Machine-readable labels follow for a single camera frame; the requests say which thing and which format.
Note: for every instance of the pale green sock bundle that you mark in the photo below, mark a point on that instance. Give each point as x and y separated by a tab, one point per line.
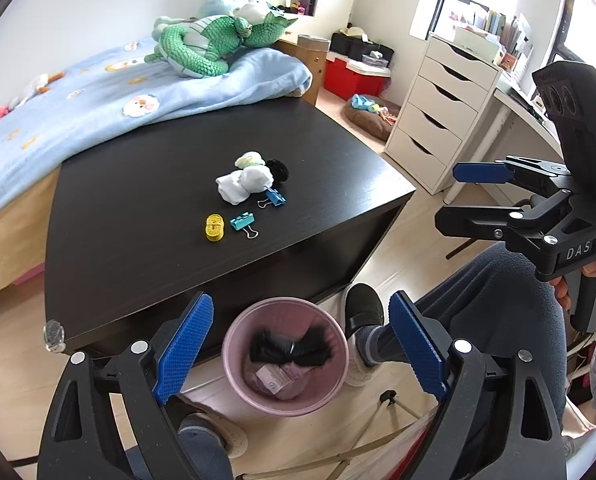
248	159

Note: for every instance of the person's shoe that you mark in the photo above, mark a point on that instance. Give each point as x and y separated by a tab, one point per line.
204	420
360	314

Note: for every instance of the light blue plush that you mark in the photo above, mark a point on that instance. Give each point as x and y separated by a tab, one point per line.
218	7

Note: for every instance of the white desk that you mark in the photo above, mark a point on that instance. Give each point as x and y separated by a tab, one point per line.
507	124

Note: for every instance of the person's right shoe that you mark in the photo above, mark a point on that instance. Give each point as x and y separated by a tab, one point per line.
360	314

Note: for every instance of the red storage box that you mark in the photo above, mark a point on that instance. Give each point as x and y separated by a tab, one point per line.
345	83

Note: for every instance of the pink trash bin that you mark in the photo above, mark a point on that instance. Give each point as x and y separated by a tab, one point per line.
290	317

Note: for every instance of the white sock bundle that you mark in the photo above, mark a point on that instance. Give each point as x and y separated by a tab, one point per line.
237	186

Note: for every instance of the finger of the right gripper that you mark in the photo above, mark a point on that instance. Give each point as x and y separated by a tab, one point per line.
478	222
482	172

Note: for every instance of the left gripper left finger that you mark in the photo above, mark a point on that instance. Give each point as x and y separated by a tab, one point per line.
176	356

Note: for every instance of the white drawer cabinet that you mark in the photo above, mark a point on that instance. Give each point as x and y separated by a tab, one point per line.
438	118

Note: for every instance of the blue binder clip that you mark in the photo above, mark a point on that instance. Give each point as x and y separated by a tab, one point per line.
271	197

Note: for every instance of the pink printed card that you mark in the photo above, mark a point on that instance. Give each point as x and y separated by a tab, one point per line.
285	382

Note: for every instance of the green dragon plush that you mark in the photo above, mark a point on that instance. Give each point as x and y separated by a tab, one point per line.
201	48

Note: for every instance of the books on cabinet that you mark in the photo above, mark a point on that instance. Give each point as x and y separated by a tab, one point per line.
492	36

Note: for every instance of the wooden bed frame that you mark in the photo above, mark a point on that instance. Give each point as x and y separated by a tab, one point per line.
24	232

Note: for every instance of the black sock bundle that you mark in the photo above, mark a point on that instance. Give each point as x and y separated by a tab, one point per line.
312	349

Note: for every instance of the white goose plush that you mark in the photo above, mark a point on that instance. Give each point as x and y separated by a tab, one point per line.
40	84

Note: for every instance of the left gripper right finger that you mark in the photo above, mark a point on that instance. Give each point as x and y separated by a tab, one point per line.
424	342

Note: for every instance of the brown pet bed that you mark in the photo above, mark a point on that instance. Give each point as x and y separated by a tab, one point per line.
377	121

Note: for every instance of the teal binder clip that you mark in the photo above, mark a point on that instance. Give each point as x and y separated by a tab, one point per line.
245	223

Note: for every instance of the light blue blanket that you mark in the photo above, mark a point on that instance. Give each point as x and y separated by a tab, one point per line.
114	92

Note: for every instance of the person's left shoe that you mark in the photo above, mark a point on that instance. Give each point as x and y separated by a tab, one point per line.
204	420

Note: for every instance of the black storage bags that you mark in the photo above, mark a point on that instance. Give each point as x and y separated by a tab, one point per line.
360	50

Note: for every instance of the wooden nightstand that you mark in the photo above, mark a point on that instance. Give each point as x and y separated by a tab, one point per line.
310	50

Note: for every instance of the black wooden table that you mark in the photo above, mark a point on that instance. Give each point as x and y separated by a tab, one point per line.
243	204

